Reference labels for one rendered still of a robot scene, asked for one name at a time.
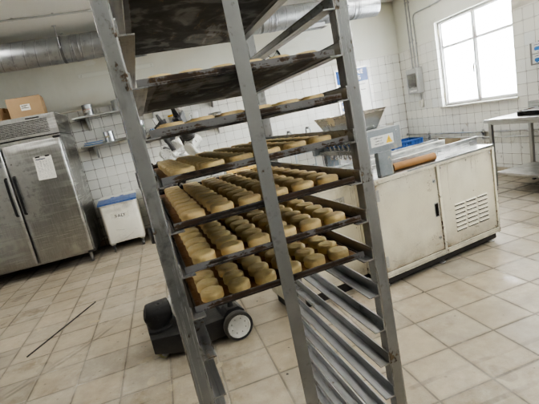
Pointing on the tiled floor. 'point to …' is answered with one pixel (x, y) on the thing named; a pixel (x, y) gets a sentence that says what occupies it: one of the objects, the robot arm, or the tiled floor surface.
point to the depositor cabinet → (436, 210)
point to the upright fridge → (42, 195)
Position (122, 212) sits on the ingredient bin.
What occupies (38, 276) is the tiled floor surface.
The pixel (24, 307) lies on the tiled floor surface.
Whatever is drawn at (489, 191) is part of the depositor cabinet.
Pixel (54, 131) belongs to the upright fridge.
